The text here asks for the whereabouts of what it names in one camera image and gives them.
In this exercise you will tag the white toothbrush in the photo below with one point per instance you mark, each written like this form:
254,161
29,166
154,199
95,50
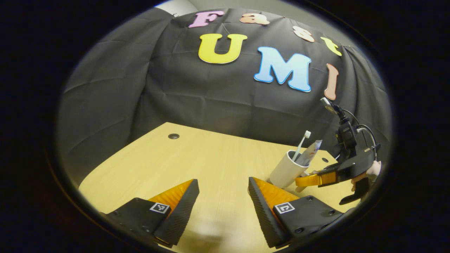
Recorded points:
301,143

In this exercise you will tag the black backdrop cloth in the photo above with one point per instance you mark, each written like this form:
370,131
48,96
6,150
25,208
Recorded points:
211,98

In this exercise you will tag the white toothpaste tube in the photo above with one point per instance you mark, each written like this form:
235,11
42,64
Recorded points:
311,153

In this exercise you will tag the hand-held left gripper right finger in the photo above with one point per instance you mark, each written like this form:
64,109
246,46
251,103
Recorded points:
265,218

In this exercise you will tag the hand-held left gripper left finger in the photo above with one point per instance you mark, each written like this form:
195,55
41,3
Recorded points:
179,218

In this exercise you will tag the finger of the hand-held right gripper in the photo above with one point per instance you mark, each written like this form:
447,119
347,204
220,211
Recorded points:
316,180

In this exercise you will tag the wooden desktop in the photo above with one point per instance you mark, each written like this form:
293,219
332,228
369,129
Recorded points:
211,158

